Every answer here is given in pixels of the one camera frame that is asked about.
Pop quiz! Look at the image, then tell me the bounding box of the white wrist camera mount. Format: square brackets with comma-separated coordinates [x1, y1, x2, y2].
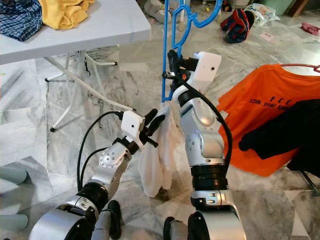
[187, 51, 222, 91]
[121, 111, 146, 148]

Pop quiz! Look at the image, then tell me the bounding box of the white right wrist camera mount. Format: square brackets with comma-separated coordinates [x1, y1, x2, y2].
[187, 51, 222, 91]

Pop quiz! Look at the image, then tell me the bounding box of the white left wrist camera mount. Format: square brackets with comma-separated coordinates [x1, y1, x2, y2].
[121, 111, 146, 148]

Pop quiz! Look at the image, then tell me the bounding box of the blue plastic hanger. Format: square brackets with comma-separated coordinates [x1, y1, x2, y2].
[161, 0, 223, 103]

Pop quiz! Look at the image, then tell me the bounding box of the white t-shirt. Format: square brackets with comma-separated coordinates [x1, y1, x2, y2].
[137, 102, 176, 198]

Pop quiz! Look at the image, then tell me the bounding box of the navy blue t-shirt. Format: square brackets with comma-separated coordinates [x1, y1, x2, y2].
[239, 99, 320, 178]

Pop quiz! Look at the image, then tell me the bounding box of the yellow cloth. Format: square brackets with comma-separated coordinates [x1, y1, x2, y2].
[39, 0, 96, 30]

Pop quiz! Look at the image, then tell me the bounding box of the grey robot right leg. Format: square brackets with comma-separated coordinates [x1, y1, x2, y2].
[162, 216, 196, 240]

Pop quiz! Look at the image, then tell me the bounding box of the pink plastic hanger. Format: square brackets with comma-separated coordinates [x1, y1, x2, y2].
[280, 63, 320, 74]

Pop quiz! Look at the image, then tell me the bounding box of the pink paper slip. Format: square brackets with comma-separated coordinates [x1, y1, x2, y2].
[258, 31, 274, 42]

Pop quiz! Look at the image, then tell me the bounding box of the orange t-shirt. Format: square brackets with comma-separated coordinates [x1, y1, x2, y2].
[217, 63, 320, 177]

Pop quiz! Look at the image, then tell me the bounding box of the small pink rag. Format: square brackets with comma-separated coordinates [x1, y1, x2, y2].
[300, 21, 320, 36]

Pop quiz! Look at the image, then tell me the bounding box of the long black left arm cable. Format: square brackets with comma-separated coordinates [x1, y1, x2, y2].
[77, 111, 126, 193]

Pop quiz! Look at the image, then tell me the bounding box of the grey robot left leg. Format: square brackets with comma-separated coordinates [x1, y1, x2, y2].
[95, 200, 123, 240]

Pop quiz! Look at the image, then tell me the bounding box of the white plastic bag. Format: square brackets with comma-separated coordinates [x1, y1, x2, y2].
[247, 2, 278, 26]

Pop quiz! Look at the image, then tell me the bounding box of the red and blue bag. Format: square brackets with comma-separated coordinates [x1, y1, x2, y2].
[220, 8, 253, 44]

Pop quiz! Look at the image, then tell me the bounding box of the grey robot leg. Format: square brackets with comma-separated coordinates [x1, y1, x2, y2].
[162, 216, 196, 240]
[95, 200, 123, 240]

